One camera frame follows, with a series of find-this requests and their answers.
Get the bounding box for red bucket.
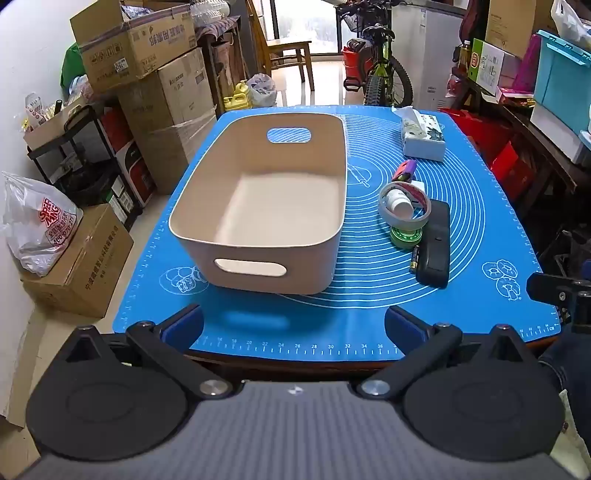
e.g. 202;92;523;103
342;44;370;79

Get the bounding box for beige plastic storage basket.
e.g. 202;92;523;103
168;112;348;295

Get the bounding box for green bag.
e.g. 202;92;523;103
61;42;88;93

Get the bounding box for tall brown cardboard box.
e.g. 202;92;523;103
485;0;559;58

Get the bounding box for white red-print plastic bag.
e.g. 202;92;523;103
2;172;85;278

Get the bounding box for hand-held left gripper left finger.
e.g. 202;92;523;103
65;304;234;400

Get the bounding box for green ointment tin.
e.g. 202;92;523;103
389;224;424;250

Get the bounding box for person's jeans leg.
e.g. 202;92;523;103
538;323;591;402

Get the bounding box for white appliance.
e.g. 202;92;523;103
390;4;467;112

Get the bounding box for green and white carton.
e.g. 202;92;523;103
467;38;522;90

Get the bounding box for yellow plastic jug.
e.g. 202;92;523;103
223;79;254;112

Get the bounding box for black remote control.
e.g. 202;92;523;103
416;200;451;289

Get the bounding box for white pill bottle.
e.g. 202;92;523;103
386;189;415;220

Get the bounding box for wooden chair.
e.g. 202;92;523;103
247;0;315;90

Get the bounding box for pink bag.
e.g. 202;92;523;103
512;34;543;93

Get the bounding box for clear tape roll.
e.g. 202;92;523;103
379;181;432;228

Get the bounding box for red gift boxes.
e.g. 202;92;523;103
443;108;536;199

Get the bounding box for blue silicone mat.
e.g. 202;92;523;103
112;105;561;361

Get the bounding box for large taped cardboard box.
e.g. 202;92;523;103
117;46;218;195

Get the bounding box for bicycle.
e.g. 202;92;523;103
335;0;415;109

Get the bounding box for shallow cardboard tray box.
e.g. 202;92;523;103
23;95;100;151

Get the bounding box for teal storage box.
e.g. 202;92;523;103
533;30;591;121

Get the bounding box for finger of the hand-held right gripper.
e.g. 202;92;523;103
526;272;591;325

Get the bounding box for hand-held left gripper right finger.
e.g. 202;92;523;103
359;305;532;398

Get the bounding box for open cardboard box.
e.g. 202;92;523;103
69;0;197;93

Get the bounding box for grey plastic bag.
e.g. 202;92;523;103
247;73;279;108

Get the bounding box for white tissue pack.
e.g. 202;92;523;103
392;106;447;161

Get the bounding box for low brown cardboard box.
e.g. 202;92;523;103
21;203;134;319

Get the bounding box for black metal rack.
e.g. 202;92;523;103
25;104;155;232

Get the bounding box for red and white appliance box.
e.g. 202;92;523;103
99;108;155;204

